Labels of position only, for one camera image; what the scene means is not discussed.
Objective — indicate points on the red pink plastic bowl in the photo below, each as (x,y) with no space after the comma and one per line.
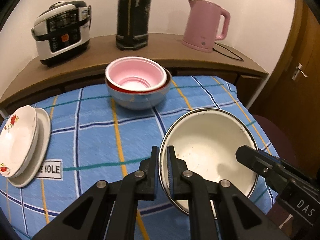
(136,74)

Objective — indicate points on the plain white flat plate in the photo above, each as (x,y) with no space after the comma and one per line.
(40,151)

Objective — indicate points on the white black rice cooker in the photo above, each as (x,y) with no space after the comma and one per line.
(62,31)

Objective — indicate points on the stainless steel bowl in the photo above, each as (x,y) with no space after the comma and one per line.
(139,101)

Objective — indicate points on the pink electric kettle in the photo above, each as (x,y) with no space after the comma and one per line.
(207,23)

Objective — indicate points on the black tall thermos flask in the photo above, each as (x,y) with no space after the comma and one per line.
(132,24)

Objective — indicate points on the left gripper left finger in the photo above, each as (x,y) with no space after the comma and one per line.
(106,210)

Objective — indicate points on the dark red chair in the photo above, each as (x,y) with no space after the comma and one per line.
(278,139)

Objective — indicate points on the right brown wooden door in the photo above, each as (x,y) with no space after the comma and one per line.
(293,106)

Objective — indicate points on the white enamel bowl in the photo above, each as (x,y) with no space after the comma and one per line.
(207,140)

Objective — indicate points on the blue checked tablecloth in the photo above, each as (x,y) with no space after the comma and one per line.
(93,138)

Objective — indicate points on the brown wooden sideboard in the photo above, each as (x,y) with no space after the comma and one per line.
(37,81)

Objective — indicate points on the right silver door handle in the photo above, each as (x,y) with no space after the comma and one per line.
(298,71)

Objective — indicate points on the white plate red flowers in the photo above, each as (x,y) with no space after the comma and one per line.
(16,139)

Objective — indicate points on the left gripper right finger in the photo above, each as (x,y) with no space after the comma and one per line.
(217,210)

